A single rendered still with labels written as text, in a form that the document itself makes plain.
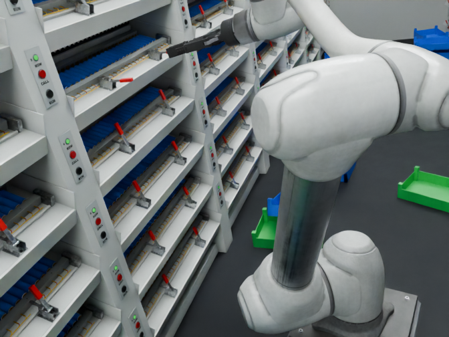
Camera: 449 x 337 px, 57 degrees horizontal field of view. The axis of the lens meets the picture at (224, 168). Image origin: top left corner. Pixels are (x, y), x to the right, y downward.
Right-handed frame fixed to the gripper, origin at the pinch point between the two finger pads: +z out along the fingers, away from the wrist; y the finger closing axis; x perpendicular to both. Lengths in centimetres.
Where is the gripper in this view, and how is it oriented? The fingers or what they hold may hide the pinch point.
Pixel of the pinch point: (178, 49)
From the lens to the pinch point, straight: 132.5
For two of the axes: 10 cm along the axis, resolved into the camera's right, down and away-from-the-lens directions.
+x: -3.4, -8.6, -3.9
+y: 3.4, -5.0, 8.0
